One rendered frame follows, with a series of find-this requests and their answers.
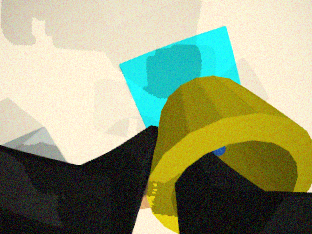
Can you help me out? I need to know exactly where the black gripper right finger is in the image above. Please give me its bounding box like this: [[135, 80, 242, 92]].
[[175, 152, 312, 234]]

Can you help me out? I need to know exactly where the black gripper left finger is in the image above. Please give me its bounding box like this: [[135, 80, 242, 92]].
[[0, 125, 159, 234]]

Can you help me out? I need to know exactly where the yellow cup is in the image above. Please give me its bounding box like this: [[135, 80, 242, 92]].
[[147, 74, 312, 234]]

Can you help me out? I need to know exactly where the blue marble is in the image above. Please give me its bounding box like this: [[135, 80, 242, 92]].
[[212, 146, 227, 156]]

